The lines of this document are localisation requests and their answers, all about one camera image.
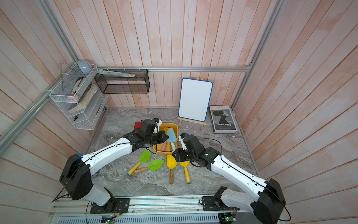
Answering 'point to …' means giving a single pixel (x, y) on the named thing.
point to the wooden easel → (192, 121)
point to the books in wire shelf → (80, 105)
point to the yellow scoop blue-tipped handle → (185, 164)
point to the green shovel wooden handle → (138, 170)
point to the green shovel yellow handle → (144, 157)
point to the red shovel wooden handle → (138, 125)
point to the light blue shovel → (172, 138)
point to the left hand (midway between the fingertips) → (168, 139)
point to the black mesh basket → (110, 84)
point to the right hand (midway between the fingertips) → (175, 153)
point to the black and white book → (223, 120)
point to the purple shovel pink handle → (163, 146)
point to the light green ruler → (115, 73)
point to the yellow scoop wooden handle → (171, 163)
